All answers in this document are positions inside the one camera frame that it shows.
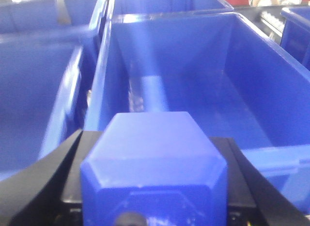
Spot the blue bin behind centre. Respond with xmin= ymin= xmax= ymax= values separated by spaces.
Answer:
xmin=109 ymin=0 xmax=234 ymax=16

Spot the blue target bin centre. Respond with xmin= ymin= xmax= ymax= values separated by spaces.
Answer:
xmin=84 ymin=13 xmax=310 ymax=213

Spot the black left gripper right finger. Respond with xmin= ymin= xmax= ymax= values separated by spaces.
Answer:
xmin=210 ymin=136 xmax=310 ymax=226

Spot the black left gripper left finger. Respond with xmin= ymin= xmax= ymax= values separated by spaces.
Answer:
xmin=0 ymin=129 xmax=102 ymax=226

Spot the blue bin at left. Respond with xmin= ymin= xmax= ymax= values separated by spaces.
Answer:
xmin=0 ymin=32 xmax=97 ymax=183

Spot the blue bin top right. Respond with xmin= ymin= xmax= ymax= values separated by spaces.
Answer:
xmin=280 ymin=6 xmax=310 ymax=69

